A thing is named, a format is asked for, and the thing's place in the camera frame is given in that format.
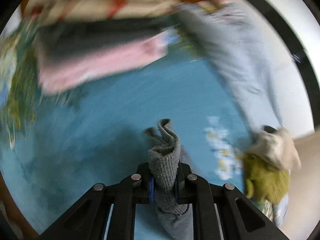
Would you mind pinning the cream fluffy garment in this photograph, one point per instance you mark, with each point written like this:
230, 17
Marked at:
276, 147

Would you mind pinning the teal floral bed blanket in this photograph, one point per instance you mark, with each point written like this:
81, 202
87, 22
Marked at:
70, 160

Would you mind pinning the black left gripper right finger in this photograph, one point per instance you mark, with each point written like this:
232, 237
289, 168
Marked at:
181, 181

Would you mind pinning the grey fleece garment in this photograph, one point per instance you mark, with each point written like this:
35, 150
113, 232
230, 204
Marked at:
164, 156

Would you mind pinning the cream patterned folded garment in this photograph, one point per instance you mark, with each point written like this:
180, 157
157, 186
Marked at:
50, 11

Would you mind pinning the black folded garment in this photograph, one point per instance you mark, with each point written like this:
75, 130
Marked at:
67, 39

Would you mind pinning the olive green fluffy garment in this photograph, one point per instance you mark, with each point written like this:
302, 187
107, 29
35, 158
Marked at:
263, 181

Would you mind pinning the pink folded garment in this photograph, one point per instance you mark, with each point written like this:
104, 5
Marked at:
60, 76

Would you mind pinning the light blue floral quilt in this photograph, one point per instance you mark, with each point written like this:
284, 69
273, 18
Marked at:
234, 46

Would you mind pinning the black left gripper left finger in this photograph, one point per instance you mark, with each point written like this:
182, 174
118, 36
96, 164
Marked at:
145, 190

